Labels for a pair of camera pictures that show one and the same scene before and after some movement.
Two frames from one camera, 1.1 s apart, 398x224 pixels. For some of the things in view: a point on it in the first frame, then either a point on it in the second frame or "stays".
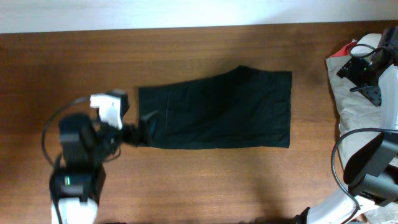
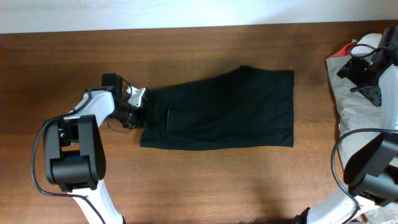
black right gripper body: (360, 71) stays
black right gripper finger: (372, 93) stays
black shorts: (242, 107) stays
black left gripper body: (127, 134) → (130, 114)
